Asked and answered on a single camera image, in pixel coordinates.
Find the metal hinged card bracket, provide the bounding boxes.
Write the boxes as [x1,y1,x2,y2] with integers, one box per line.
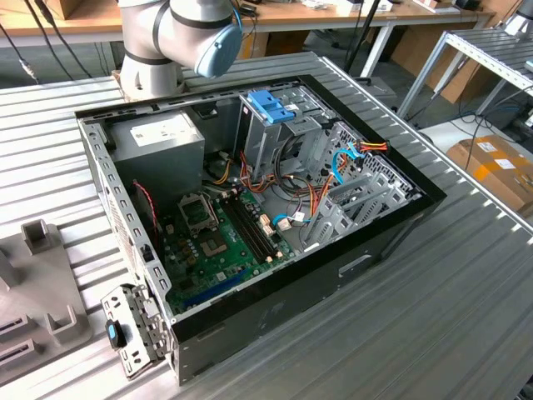
[101,282,175,381]

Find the metal drive cage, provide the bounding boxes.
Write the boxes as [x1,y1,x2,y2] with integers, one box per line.
[232,82,334,178]

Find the grey parts rack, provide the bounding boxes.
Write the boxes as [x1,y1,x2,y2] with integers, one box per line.
[0,219,93,374]

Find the long wooden desk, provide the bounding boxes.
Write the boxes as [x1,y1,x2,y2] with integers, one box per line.
[0,0,499,49]

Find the black RAM slot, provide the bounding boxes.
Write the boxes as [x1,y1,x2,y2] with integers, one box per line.
[228,194,276,263]
[224,195,271,263]
[219,196,267,264]
[232,193,281,260]

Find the brown square base plate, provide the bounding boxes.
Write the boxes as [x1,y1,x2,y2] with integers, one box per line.
[111,68,128,103]

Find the metal disk bay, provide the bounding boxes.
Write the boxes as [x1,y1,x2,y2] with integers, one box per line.
[298,168,422,254]

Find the black hanging cable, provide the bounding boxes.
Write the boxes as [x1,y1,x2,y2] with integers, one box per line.
[0,22,41,84]
[22,0,92,80]

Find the black tripod stand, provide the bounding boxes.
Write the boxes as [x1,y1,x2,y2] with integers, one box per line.
[343,0,382,83]

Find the locking lever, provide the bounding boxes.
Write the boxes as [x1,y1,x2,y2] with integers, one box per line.
[206,193,221,229]

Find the blue expansion slot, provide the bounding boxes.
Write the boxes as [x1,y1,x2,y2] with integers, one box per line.
[182,269,251,308]

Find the green motherboard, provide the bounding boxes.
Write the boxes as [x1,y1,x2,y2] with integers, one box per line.
[160,187,299,316]

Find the black case fan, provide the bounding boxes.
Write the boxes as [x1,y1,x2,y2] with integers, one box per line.
[132,178,162,251]

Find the plain brown cardboard box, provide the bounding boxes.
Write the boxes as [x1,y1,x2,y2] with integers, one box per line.
[41,0,122,21]
[243,31,311,59]

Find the orange red wire bundle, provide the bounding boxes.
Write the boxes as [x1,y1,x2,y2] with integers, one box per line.
[237,150,278,196]

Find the thick black cable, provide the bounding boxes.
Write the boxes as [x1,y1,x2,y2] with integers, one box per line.
[272,124,317,201]

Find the yellow black wire bundle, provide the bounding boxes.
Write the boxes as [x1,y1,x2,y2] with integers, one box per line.
[206,152,235,187]

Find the coloured power wire black connector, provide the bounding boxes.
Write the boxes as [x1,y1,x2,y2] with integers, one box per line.
[307,140,390,220]

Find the cardboard box with white labels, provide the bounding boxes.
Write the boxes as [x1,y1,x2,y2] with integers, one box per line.
[446,133,533,218]

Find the grey power supply unit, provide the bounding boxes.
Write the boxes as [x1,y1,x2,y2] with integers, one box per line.
[106,108,207,209]

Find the red fan wire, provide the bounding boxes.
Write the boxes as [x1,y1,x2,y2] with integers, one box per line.
[132,178,162,247]

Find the black open PC case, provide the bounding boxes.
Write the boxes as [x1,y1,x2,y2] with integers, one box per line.
[73,73,449,387]

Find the CPU socket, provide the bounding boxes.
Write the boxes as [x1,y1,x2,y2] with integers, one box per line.
[177,192,221,235]

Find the large brown cardboard sheet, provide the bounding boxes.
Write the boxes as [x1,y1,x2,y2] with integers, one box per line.
[391,22,495,105]

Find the metal slat side table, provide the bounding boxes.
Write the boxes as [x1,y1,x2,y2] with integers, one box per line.
[397,28,533,126]

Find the blue plastic drive latch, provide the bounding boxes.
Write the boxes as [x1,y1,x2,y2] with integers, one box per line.
[246,90,297,125]

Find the white connector red wire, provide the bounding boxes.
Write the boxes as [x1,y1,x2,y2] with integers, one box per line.
[276,210,320,233]

